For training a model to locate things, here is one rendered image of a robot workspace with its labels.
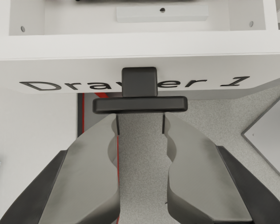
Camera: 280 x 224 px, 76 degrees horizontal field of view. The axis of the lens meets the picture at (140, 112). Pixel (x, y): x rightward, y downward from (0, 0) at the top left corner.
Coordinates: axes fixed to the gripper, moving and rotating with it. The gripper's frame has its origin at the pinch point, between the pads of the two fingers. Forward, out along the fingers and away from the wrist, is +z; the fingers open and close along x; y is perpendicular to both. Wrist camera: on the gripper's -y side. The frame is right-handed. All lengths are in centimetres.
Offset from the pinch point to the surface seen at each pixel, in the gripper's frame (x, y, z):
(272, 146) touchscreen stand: 74, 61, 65
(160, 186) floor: 11, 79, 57
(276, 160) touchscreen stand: 76, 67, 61
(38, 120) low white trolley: -16.0, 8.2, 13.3
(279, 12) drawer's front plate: 17.3, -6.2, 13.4
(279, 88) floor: 84, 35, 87
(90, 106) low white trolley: -11.2, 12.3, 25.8
